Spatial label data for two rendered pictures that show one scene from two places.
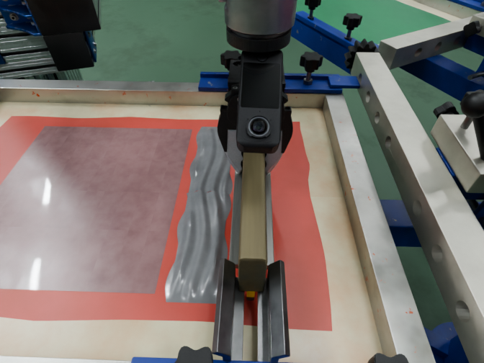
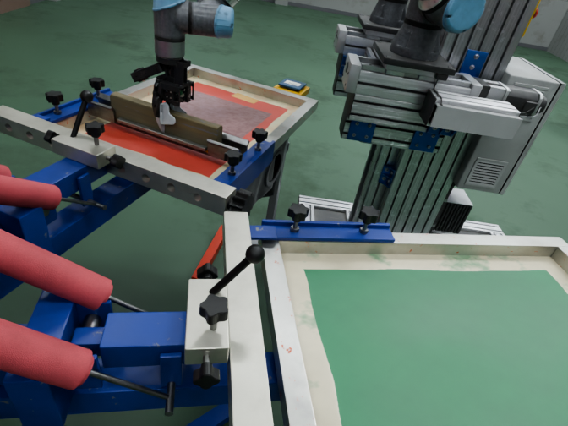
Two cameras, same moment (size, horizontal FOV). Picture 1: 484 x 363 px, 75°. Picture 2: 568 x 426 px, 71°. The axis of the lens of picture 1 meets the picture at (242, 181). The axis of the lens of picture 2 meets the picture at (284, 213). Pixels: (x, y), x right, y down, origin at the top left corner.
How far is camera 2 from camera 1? 1.36 m
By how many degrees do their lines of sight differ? 73
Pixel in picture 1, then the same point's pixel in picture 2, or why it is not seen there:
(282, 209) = (147, 145)
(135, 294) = not seen: hidden behind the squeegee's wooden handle
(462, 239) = (61, 130)
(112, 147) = (238, 123)
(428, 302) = not seen: outside the picture
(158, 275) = not seen: hidden behind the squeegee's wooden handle
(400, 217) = (104, 188)
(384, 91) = (171, 169)
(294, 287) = (108, 133)
